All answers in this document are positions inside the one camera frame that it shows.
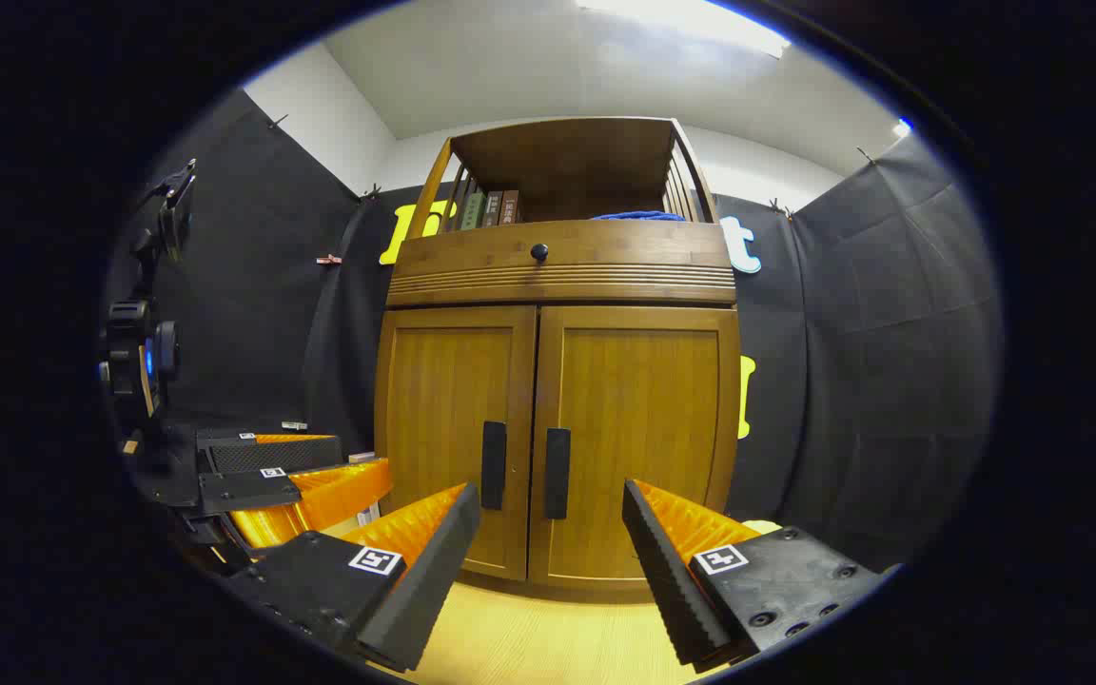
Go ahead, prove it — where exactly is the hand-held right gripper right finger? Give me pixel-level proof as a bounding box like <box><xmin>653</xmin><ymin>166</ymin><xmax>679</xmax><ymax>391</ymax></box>
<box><xmin>621</xmin><ymin>479</ymin><xmax>884</xmax><ymax>675</ymax></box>

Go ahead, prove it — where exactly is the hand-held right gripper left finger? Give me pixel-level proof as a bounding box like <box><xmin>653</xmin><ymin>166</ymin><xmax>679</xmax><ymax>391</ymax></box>
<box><xmin>225</xmin><ymin>480</ymin><xmax>482</xmax><ymax>675</ymax></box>

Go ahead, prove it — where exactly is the black door handle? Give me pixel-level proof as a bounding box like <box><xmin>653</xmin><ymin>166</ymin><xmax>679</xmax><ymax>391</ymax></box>
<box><xmin>544</xmin><ymin>428</ymin><xmax>572</xmax><ymax>520</ymax></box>
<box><xmin>481</xmin><ymin>421</ymin><xmax>508</xmax><ymax>511</ymax></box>

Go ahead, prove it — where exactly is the wooden shoe cabinet door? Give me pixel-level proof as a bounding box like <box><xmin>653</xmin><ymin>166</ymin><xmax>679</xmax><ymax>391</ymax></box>
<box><xmin>529</xmin><ymin>306</ymin><xmax>741</xmax><ymax>589</ymax></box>
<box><xmin>386</xmin><ymin>306</ymin><xmax>538</xmax><ymax>581</ymax></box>

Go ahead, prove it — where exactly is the wooden double-door shoe cabinet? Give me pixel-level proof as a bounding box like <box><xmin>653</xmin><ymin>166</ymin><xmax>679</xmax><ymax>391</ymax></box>
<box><xmin>374</xmin><ymin>116</ymin><xmax>744</xmax><ymax>593</ymax></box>

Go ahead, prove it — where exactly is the black backdrop cloth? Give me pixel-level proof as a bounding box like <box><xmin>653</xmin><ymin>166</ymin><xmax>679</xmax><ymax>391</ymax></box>
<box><xmin>101</xmin><ymin>88</ymin><xmax>1004</xmax><ymax>572</ymax></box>

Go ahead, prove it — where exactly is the ceiling light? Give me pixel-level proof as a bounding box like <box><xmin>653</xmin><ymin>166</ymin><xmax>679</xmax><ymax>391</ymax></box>
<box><xmin>577</xmin><ymin>0</ymin><xmax>792</xmax><ymax>60</ymax></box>

